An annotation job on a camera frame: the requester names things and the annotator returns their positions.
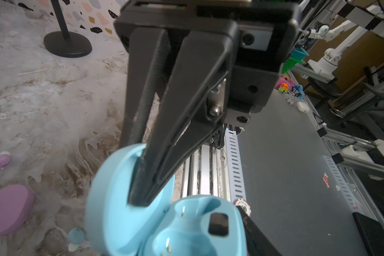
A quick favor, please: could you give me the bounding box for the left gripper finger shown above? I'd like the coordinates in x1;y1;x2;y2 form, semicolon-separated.
237;207;281;256

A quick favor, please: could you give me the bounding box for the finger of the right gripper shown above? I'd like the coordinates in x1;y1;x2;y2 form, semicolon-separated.
128;32;234;207
119;27;171;148

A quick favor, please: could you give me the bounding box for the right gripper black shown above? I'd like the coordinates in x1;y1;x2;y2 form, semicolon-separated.
114;1;299;125

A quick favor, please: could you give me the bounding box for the blue earbud charging case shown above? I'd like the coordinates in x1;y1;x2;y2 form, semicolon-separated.
84;144;247;256

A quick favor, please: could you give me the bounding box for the pink earbud near case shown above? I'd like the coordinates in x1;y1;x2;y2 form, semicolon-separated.
0;151;12;169

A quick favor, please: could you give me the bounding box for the pink earbud charging case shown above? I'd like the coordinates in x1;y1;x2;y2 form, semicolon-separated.
0;185;35;236

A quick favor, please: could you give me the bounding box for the black microphone stand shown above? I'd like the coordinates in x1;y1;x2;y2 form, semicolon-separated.
44;0;92;58

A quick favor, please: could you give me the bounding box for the blue earbud left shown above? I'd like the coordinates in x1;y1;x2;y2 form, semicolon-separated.
67;227;85;252

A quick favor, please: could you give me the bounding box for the poker chip on rail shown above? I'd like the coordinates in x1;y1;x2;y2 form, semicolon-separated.
234;198;252;217

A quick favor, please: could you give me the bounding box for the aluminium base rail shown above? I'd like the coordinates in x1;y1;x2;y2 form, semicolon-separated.
172;128;247;204

